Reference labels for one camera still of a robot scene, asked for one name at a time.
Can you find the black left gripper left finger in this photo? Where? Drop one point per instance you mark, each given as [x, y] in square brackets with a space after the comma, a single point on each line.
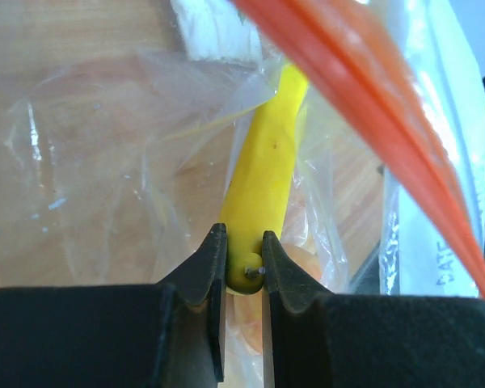
[167, 334]

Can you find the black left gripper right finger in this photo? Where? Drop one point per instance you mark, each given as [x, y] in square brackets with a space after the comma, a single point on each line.
[353, 340]

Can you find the yellow plush banana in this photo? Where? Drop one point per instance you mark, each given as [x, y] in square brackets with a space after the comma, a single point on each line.
[258, 194]

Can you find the clear zip top bag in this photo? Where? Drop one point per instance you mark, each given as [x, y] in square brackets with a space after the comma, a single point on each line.
[121, 123]

